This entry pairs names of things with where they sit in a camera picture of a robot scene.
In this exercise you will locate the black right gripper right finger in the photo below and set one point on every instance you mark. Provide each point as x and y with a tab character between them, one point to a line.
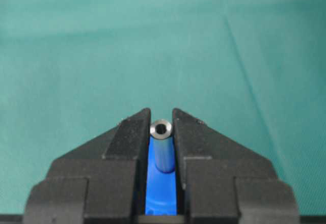
225	182

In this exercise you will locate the green table mat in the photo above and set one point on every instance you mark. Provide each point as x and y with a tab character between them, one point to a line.
254	70

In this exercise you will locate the silver metal shaft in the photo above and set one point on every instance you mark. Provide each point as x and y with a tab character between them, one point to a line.
163	146

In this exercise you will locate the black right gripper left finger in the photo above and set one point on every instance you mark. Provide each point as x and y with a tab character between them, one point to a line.
102	181

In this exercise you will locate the small blue plastic gear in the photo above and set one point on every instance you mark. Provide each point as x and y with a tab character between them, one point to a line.
161	190

